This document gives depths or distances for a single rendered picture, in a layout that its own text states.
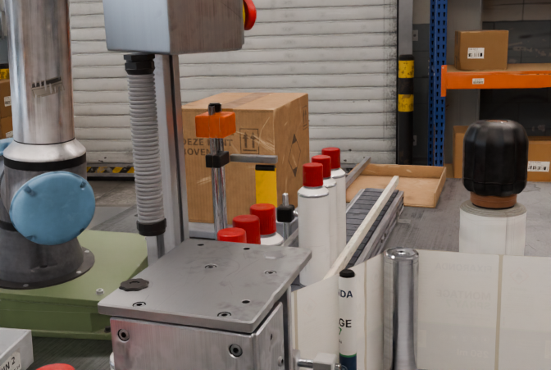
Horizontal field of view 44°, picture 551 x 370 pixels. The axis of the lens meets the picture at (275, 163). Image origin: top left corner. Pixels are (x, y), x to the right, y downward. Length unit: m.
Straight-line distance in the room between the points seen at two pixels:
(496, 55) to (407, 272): 3.95
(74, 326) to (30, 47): 0.44
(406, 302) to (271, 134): 0.80
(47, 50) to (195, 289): 0.59
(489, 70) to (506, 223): 3.75
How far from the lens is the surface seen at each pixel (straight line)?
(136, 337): 0.46
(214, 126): 0.91
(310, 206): 1.09
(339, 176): 1.21
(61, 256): 1.20
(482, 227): 0.93
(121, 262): 1.24
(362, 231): 1.31
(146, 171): 0.79
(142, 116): 0.78
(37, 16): 0.99
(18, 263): 1.20
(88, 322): 1.14
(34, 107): 1.01
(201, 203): 1.60
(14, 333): 1.07
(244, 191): 1.55
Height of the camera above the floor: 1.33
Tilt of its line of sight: 13 degrees down
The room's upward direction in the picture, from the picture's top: 2 degrees counter-clockwise
